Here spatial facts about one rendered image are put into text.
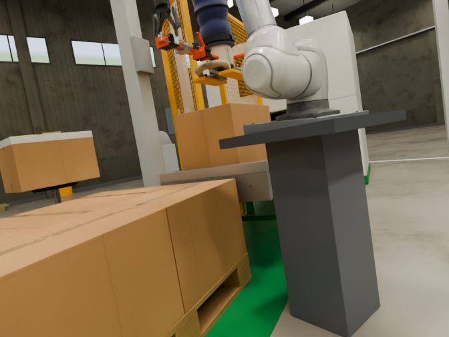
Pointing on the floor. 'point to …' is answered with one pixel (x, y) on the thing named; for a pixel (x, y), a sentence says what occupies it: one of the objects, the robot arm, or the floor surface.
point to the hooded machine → (169, 153)
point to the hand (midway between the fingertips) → (168, 41)
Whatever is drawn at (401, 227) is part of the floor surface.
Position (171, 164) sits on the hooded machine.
